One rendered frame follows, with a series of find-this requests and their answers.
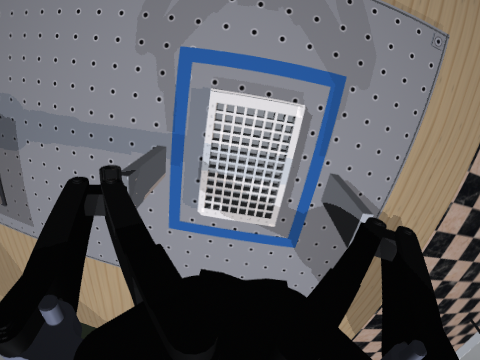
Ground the blue tape rectangle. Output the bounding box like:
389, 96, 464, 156
169, 46, 347, 248

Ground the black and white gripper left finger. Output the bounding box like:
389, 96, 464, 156
0, 145, 218, 360

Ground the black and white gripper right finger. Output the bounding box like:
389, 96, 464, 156
268, 173, 459, 360

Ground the white well plate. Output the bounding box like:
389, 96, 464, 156
198, 88, 305, 227

